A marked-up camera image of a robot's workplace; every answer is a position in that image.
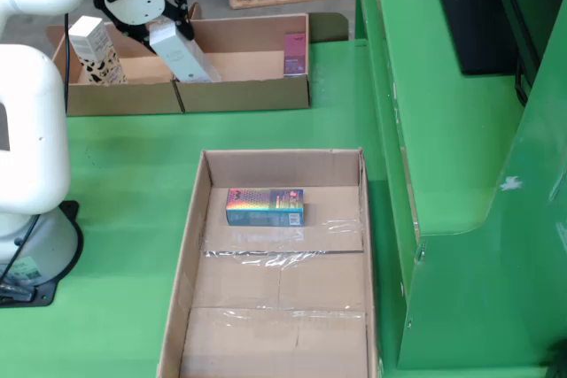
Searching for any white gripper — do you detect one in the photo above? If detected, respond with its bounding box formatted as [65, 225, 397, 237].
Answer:
[91, 0, 197, 57]

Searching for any white d'Alba product box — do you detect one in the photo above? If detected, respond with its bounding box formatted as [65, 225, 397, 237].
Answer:
[148, 18, 222, 84]

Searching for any divided cardboard box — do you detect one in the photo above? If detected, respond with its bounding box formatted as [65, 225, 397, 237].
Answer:
[45, 2, 312, 117]

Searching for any maroon product box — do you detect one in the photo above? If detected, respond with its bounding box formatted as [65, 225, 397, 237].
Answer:
[283, 32, 309, 77]

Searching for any holographic rainbow product box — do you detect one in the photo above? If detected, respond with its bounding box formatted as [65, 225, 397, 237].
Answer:
[225, 188, 305, 228]

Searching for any large open cardboard tray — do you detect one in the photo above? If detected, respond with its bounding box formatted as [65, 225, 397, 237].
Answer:
[155, 146, 382, 378]

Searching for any white printed carton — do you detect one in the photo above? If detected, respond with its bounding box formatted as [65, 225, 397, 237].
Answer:
[66, 15, 128, 86]

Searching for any dark olive rounded panel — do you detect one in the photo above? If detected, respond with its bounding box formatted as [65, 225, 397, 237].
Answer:
[308, 12, 350, 44]

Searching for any black monitor panel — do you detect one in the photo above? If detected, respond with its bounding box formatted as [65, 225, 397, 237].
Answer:
[427, 0, 544, 77]

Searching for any black base cable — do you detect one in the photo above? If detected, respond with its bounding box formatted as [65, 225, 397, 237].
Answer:
[0, 12, 71, 304]

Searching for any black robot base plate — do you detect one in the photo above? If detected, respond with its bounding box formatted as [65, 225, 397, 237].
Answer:
[0, 199, 84, 308]

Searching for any black cabinet cable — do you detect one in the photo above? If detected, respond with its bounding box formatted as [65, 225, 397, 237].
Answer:
[515, 61, 532, 107]

